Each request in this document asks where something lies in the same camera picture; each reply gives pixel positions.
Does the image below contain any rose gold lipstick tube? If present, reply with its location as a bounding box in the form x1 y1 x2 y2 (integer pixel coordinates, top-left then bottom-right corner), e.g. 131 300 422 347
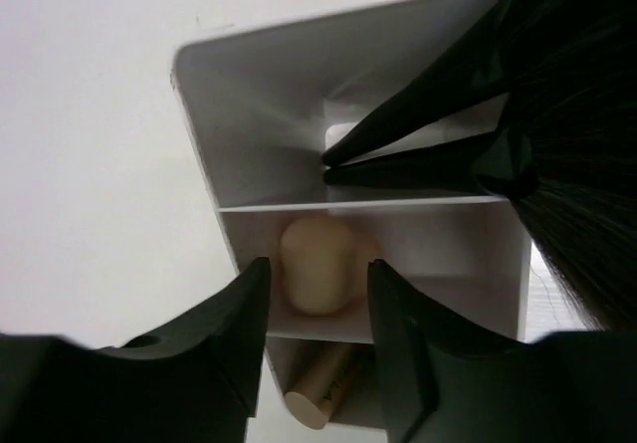
284 342 370 430

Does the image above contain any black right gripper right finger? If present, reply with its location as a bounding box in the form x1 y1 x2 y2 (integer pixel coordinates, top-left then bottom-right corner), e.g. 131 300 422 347
367 260 636 442

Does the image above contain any beige round makeup sponge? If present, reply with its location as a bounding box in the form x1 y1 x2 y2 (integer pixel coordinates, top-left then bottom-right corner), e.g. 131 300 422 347
280 214 355 316

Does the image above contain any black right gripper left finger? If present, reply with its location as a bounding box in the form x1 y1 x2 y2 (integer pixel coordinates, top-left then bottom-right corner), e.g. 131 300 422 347
1 257 271 442

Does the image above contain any black fan makeup brush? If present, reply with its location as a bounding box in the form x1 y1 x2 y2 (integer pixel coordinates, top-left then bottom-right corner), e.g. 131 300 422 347
322 0 636 331

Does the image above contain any white compartment organizer box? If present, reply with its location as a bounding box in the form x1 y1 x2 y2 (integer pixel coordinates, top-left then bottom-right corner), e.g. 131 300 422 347
171 0 531 434

